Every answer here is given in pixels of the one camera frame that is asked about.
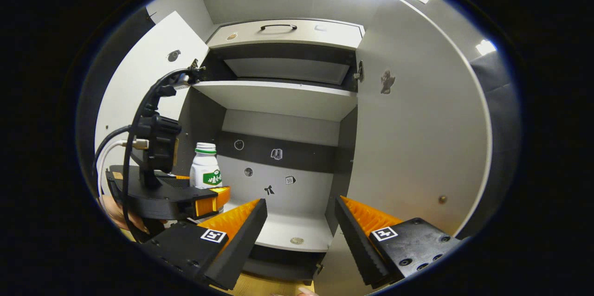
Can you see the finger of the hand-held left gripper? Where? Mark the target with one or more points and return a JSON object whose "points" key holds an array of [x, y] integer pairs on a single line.
{"points": [[182, 177], [209, 201]]}

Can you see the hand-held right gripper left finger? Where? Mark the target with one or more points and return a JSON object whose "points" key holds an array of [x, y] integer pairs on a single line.
{"points": [[241, 245]]}

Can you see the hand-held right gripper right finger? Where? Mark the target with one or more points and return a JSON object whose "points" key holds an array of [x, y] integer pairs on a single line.
{"points": [[355, 235]]}

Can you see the white plastic bottle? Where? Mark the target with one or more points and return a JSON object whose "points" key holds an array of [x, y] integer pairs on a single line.
{"points": [[204, 166]]}

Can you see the white cabinet door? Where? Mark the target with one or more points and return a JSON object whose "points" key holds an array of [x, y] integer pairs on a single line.
{"points": [[134, 78], [408, 147]]}

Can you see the white cabinet shelf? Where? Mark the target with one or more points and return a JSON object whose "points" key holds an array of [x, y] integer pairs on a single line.
{"points": [[287, 226], [278, 99]]}

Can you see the grey and white cabinet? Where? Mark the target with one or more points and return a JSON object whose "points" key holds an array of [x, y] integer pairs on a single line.
{"points": [[204, 115]]}

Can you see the white cabinet drawer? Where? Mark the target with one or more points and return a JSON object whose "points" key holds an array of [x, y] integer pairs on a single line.
{"points": [[325, 36]]}

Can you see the black backdrop cloth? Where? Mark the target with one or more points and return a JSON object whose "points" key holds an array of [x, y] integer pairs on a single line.
{"points": [[113, 50], [501, 147]]}

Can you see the small ceiling light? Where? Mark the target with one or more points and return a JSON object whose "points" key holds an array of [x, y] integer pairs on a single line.
{"points": [[485, 47]]}

